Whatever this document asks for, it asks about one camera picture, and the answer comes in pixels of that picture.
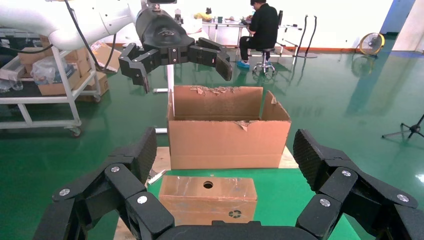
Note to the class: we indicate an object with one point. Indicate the clear plastic bag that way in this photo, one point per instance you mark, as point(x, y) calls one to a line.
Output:
point(44, 69)

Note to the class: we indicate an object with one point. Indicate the black tripod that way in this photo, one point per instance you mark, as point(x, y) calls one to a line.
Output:
point(412, 129)

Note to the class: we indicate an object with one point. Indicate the white office desk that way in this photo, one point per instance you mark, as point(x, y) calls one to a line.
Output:
point(228, 24)

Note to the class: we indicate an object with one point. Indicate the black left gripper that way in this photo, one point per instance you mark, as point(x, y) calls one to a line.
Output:
point(162, 33)

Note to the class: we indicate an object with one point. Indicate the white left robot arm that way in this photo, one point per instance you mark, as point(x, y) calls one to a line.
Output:
point(39, 18)

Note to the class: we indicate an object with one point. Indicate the flattened cardboard sheet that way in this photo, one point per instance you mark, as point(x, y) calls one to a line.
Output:
point(104, 53)

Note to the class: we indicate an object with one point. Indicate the large open cardboard carton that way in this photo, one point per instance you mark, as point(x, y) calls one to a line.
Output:
point(225, 145)

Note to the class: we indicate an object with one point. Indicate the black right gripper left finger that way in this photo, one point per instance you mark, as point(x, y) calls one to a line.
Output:
point(99, 205)

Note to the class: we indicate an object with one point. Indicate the white wheeled cart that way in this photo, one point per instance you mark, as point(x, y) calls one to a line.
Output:
point(67, 86)

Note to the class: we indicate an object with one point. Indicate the small cardboard box with hole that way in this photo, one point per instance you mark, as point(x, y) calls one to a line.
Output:
point(198, 202)

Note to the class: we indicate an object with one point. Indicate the white table frame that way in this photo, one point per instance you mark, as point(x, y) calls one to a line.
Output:
point(170, 78)

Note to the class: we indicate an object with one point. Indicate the brown cardboard box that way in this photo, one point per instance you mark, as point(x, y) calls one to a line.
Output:
point(31, 56)
point(78, 56)
point(56, 88)
point(99, 84)

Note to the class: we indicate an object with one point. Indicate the person in black clothes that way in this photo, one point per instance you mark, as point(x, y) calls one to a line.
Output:
point(263, 26)

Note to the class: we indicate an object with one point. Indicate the yellow floor fan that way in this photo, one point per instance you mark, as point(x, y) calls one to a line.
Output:
point(371, 43)

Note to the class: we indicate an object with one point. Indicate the rolling stool base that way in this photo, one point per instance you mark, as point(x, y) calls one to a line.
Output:
point(264, 58)

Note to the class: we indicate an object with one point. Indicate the black curved floor stand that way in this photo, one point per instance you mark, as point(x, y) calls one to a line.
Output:
point(306, 54)

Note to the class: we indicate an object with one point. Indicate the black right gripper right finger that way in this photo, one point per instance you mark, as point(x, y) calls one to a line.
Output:
point(357, 198)

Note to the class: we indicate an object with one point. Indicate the yellow object on desk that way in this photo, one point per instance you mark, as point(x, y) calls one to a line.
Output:
point(202, 15)

